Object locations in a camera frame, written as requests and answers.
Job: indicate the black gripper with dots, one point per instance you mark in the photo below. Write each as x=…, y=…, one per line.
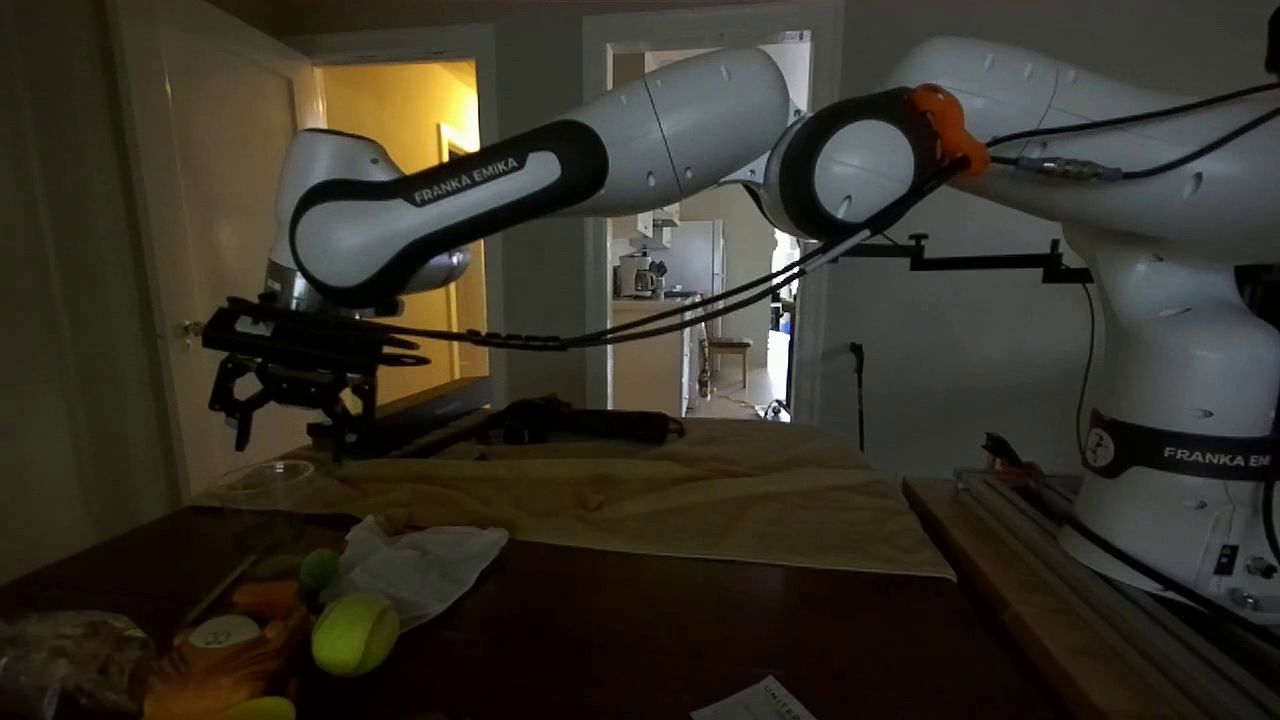
x=307, y=369

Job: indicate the yellow-green tennis ball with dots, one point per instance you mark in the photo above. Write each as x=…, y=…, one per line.
x=352, y=633

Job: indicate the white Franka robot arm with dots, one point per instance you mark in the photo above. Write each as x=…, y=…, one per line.
x=1174, y=333

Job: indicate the small green spiky ball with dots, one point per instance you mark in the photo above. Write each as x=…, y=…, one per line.
x=316, y=570

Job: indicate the long black bar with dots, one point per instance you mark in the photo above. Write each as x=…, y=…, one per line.
x=424, y=416

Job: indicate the metal door knob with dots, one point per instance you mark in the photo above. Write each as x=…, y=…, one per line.
x=191, y=331

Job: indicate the thin wooden stick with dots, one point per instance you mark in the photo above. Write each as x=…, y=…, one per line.
x=224, y=581

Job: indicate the small orange toy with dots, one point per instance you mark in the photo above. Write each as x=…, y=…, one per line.
x=266, y=596

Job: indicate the white crumpled cloth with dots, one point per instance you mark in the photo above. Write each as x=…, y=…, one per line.
x=422, y=566

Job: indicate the yellow hallway door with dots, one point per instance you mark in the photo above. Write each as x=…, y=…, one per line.
x=471, y=302

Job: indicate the white round disc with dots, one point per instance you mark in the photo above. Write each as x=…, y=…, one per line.
x=224, y=633

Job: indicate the white room door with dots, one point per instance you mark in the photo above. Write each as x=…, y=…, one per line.
x=200, y=172

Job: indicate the orange fruit toy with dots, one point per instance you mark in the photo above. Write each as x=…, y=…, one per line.
x=200, y=684

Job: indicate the black elongated device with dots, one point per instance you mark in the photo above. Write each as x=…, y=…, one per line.
x=584, y=427

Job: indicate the crumpled clear plastic bag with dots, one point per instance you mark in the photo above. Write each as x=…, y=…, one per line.
x=66, y=667

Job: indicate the white kitchen counter cabinet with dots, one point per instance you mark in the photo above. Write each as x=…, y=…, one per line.
x=655, y=365

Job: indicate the kitchen counter appliance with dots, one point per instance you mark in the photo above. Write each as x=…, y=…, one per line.
x=643, y=274

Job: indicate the white refrigerator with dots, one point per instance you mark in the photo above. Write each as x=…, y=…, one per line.
x=701, y=266

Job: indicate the small wooden stool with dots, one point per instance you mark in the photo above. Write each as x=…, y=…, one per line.
x=730, y=361

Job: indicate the white paper card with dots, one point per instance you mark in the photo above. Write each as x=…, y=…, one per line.
x=756, y=702

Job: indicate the small black clamp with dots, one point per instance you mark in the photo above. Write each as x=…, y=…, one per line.
x=1009, y=462

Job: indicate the wooden base board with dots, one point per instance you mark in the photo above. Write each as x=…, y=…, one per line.
x=1015, y=603

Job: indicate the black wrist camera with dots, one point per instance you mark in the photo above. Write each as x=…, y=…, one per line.
x=307, y=326

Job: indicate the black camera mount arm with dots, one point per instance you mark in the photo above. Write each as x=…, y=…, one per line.
x=987, y=263

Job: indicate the metal base rail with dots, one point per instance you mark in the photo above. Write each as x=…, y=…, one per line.
x=1144, y=627

